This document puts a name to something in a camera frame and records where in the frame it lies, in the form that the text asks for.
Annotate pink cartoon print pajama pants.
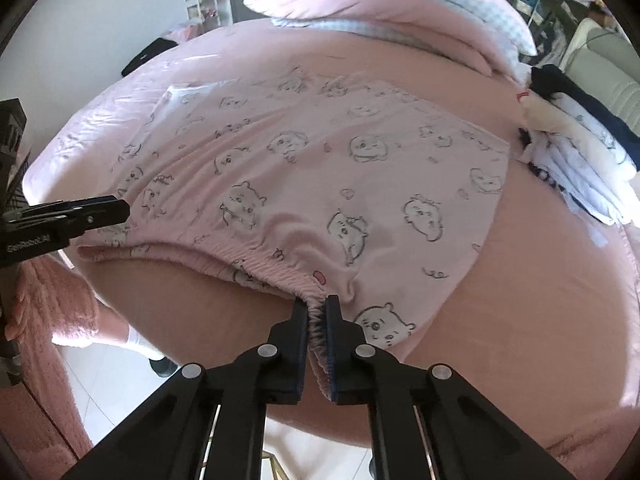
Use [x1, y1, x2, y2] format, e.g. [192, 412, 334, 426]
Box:
[73, 70, 510, 384]

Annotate white shelf rack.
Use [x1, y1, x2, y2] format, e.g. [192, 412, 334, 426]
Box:
[184, 0, 221, 32]

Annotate pink fluffy rug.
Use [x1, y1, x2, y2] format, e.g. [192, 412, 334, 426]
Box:
[1, 257, 129, 479]

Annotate grey padded headboard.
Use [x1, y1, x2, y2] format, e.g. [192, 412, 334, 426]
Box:
[560, 18, 639, 136]

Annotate folded white striped garment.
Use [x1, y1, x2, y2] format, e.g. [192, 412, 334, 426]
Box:
[518, 129, 639, 226]

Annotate folded pink checkered duvet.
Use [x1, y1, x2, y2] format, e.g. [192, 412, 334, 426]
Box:
[244, 0, 536, 84]

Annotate dark glass wardrobe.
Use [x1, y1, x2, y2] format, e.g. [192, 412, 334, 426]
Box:
[506, 0, 579, 66]

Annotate folded white printed garment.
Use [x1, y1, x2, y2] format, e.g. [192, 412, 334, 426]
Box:
[550, 92, 639, 180]

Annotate pink bed sheet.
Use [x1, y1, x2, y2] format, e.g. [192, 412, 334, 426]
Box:
[25, 21, 639, 448]

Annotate left foot white sock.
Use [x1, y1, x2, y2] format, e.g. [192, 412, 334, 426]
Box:
[126, 326, 178, 378]

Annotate black bag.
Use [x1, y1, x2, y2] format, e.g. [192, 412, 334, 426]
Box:
[120, 38, 178, 77]

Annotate folded cream garment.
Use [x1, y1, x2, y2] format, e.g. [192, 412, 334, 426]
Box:
[520, 92, 630, 182]

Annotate folded navy garment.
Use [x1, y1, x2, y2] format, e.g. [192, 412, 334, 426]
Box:
[530, 64, 639, 165]

